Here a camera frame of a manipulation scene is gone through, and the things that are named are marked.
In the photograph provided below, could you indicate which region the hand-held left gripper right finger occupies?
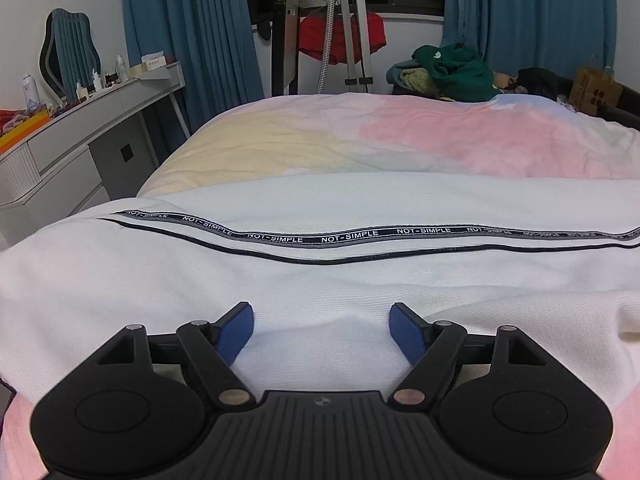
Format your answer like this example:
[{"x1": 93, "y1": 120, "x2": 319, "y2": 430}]
[{"x1": 388, "y1": 302, "x2": 549, "y2": 409}]

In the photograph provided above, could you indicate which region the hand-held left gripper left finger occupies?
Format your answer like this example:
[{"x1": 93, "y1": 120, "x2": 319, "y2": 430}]
[{"x1": 94, "y1": 301, "x2": 256, "y2": 409}]

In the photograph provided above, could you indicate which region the white garment with striped tape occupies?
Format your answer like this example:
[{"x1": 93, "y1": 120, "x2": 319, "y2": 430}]
[{"x1": 0, "y1": 172, "x2": 640, "y2": 397}]

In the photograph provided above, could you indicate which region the pastel plush blanket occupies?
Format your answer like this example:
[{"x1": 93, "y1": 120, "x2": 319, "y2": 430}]
[{"x1": 0, "y1": 91, "x2": 640, "y2": 480}]

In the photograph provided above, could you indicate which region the yellow-green knitted cloth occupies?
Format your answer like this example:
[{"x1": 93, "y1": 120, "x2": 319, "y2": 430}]
[{"x1": 397, "y1": 67, "x2": 442, "y2": 97}]

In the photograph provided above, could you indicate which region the grey dressing table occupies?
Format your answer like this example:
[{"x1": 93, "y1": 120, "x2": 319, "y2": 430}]
[{"x1": 0, "y1": 60, "x2": 191, "y2": 249}]

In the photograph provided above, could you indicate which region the dark green garment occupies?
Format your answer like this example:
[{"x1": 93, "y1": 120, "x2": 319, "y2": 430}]
[{"x1": 410, "y1": 43, "x2": 502, "y2": 103}]

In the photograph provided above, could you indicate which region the white carton box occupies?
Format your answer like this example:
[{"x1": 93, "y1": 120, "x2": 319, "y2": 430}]
[{"x1": 141, "y1": 52, "x2": 169, "y2": 74}]

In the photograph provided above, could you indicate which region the black cloth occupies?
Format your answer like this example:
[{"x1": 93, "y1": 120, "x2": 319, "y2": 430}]
[{"x1": 514, "y1": 67, "x2": 572, "y2": 102}]

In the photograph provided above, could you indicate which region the white folding board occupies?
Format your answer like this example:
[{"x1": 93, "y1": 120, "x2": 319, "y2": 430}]
[{"x1": 272, "y1": 0, "x2": 302, "y2": 97}]

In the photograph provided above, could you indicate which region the orange box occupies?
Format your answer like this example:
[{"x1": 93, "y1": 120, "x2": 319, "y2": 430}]
[{"x1": 0, "y1": 109, "x2": 52, "y2": 153}]

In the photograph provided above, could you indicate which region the blue curtain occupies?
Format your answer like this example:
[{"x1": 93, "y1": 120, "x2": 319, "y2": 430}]
[
  {"x1": 440, "y1": 0, "x2": 617, "y2": 84},
  {"x1": 120, "y1": 0, "x2": 265, "y2": 137}
]

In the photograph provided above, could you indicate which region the silver tripod stand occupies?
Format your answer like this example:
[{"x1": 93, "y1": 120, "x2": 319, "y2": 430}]
[{"x1": 324, "y1": 0, "x2": 377, "y2": 94}]

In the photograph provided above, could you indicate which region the cardboard box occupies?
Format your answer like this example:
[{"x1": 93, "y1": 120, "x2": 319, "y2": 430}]
[{"x1": 569, "y1": 67, "x2": 625, "y2": 112}]

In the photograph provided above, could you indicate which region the red cloth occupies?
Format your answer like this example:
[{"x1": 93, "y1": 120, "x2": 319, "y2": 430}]
[{"x1": 298, "y1": 10, "x2": 389, "y2": 66}]

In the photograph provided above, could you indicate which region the white spray can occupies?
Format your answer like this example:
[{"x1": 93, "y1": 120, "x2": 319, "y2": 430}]
[{"x1": 21, "y1": 74, "x2": 39, "y2": 112}]

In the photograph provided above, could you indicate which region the wavy framed mirror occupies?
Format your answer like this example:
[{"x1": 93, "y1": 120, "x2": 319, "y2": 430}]
[{"x1": 39, "y1": 8, "x2": 102, "y2": 97}]

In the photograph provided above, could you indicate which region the patterned steamer hose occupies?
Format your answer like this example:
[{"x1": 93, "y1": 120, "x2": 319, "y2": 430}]
[{"x1": 315, "y1": 0, "x2": 342, "y2": 95}]

